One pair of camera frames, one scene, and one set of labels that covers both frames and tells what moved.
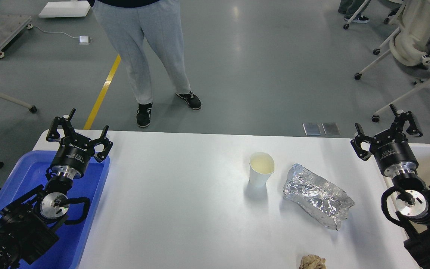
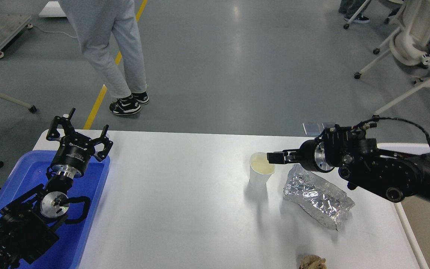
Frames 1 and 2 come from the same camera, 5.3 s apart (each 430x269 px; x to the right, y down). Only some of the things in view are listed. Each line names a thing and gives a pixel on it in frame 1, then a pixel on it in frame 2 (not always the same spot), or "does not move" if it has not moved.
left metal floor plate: x=312 y=129 does not move
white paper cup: x=261 y=167 does not move
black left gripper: x=75 y=151 does not move
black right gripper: x=392 y=148 → x=312 y=155
